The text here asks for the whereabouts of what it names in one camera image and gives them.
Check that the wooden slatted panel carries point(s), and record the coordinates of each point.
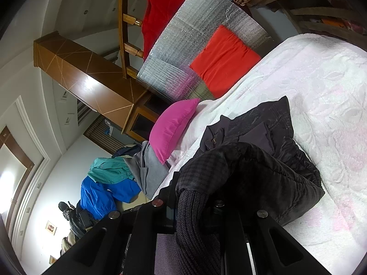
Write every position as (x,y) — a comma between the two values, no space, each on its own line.
(103,140)

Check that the orange-red pillow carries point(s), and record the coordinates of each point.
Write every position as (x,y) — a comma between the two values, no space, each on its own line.
(223,60)

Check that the beige cloth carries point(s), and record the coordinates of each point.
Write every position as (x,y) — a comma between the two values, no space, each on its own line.
(67,243)

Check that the red cloth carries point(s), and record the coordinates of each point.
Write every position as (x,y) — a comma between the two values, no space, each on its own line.
(160,8)

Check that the magenta pillow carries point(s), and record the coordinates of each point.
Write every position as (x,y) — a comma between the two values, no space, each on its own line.
(172,129)

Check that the black quilted jacket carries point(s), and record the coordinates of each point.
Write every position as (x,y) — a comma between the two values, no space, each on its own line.
(258,172)

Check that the wooden wardrobe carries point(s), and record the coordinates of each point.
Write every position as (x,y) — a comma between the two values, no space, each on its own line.
(94,83)

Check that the black leather jacket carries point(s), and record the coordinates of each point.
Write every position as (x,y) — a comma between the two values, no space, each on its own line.
(77,220)

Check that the grey garment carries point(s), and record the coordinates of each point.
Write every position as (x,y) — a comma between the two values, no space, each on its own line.
(152,172)

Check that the small framed picture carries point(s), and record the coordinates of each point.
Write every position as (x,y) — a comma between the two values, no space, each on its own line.
(50,227)
(53,260)

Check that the pale pink textured blanket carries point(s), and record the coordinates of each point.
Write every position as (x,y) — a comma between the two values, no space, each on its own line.
(329,97)

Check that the silver foil mat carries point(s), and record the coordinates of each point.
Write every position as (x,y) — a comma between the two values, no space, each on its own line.
(183,43)

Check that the teal garment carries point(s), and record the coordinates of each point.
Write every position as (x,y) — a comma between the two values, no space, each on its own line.
(109,169)

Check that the navy garment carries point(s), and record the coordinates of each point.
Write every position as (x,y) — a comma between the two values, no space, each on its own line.
(126,150)

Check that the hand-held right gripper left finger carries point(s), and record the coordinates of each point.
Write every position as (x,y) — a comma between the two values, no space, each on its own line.
(169,219)

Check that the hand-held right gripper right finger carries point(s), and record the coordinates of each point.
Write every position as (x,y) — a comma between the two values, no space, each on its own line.
(232,223)

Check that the bright blue garment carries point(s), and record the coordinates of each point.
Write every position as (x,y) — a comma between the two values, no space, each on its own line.
(94,197)

